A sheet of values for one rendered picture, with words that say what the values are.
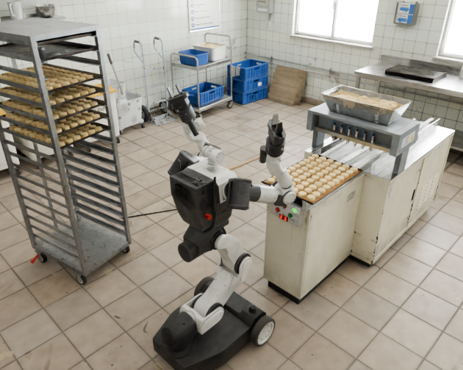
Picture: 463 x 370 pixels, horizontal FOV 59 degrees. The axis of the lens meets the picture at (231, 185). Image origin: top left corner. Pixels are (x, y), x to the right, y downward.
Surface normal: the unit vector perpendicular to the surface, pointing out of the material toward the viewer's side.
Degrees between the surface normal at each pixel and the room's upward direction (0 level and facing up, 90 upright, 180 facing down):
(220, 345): 0
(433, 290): 0
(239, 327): 0
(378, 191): 90
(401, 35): 90
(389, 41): 90
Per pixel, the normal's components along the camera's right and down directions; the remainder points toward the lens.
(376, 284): 0.00, -0.87
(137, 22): 0.71, 0.35
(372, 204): -0.69, 0.36
